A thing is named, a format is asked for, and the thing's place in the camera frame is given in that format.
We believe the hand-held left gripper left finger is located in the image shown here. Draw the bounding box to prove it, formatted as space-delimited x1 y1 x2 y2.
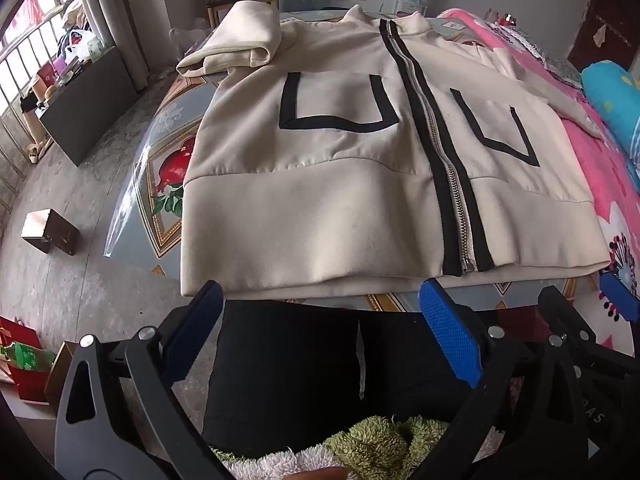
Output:
54 280 224 480

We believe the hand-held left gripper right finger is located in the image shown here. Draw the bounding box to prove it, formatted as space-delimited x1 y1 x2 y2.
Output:
415 279 592 480

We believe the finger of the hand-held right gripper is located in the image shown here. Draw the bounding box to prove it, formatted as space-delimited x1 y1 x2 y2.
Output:
537 284 594 347
599 271 640 323

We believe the cream zip jacket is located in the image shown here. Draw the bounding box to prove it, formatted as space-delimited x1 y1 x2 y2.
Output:
176 0 612 298

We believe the pink floral blanket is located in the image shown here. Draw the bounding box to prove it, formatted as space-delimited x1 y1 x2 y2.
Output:
435 7 640 356

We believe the patterned blue tablecloth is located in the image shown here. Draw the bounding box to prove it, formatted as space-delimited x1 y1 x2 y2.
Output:
102 7 601 313

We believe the brown cardboard box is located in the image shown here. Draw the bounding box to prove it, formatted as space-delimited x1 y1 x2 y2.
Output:
20 207 81 257

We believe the red gift bag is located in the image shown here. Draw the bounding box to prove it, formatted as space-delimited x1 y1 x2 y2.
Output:
0 316 57 407

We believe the blue patterned pillow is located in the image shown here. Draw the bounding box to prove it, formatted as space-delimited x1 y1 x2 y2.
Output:
580 60 640 181

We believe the dark grey cabinet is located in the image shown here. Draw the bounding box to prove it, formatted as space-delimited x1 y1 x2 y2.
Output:
39 45 138 167

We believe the grey lace cloth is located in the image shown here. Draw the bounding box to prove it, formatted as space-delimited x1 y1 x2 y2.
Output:
517 22 583 83

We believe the dark brown wooden furniture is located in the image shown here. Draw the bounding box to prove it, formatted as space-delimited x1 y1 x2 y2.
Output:
566 0 640 73

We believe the white plastic bag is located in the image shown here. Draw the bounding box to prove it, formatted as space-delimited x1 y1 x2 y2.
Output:
65 29 107 63

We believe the metal window railing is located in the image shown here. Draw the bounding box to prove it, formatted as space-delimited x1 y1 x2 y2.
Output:
0 0 101 206

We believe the grey curtain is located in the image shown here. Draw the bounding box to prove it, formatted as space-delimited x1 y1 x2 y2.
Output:
75 0 173 92

